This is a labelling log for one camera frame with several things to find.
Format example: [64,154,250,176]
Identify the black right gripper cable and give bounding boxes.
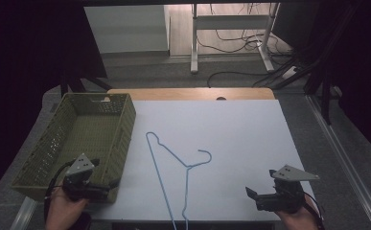
[302,191,327,230]

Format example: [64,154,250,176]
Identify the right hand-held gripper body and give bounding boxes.
[255,164,321,215]

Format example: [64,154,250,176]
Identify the person's right hand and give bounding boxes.
[276,195,320,230]

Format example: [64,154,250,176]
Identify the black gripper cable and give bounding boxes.
[302,191,327,230]
[43,159,76,222]

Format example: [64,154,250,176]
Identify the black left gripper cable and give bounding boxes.
[43,159,76,222]

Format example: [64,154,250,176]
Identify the aluminium floor rail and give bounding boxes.
[305,95,371,230]

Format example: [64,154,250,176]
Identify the black floor cables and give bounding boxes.
[196,3,302,89]

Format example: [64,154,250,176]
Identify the person's left hand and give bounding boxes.
[45,187,90,230]

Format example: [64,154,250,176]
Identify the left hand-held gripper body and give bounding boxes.
[61,152,111,202]

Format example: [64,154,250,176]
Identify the black curtain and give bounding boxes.
[0,0,108,205]

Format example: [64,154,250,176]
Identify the blue wire clothes hanger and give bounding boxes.
[145,130,213,230]

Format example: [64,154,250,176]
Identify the white metal desk frame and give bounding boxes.
[190,3,281,75]

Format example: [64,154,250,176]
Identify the white power strip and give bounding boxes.
[281,65,300,81]

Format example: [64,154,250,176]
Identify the white table cover sheet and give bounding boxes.
[86,99,315,222]

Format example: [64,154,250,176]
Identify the black metal stand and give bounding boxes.
[302,3,363,127]

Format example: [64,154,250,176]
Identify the green plastic lattice basket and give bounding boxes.
[10,92,137,204]

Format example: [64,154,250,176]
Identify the white cabinet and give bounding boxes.
[83,4,172,56]

